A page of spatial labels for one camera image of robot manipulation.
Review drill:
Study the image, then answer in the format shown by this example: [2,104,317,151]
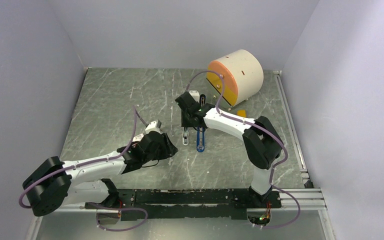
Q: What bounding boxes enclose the light blue white stapler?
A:
[182,127,189,146]

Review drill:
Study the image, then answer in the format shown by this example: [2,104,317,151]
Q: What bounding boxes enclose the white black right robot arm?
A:
[175,91,285,207]

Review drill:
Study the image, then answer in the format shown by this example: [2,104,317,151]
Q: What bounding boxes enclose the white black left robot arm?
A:
[19,131,178,217]

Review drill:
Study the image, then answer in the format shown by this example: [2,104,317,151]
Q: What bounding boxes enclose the yellow eraser block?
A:
[236,109,247,118]

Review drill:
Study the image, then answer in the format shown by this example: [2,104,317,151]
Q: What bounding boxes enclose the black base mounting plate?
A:
[84,188,283,222]

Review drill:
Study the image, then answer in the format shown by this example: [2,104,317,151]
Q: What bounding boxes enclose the cream round drawer cabinet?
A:
[206,49,264,109]

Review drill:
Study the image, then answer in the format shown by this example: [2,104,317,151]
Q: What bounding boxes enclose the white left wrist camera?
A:
[145,120,163,134]

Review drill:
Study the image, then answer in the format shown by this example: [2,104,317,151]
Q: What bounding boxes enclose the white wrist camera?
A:
[188,90,200,102]
[145,120,163,134]

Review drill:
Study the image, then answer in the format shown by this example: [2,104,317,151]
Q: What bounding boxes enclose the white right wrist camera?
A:
[188,90,200,102]

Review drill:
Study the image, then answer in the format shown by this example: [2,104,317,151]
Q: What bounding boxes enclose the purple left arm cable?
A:
[18,105,149,232]

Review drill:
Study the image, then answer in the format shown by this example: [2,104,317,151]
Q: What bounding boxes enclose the aluminium frame rail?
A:
[38,188,327,216]

